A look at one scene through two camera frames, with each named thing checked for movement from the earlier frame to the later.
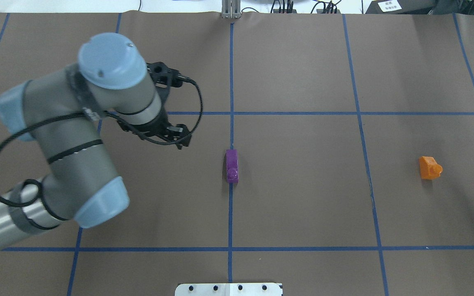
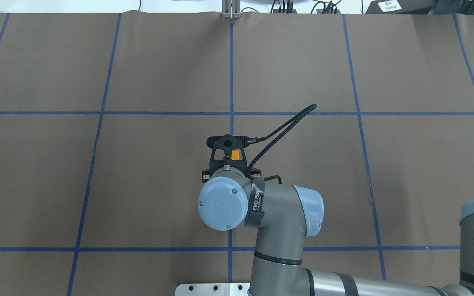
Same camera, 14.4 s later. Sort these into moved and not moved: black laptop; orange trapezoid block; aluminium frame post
Moved: orange trapezoid block
Not moved: black laptop; aluminium frame post
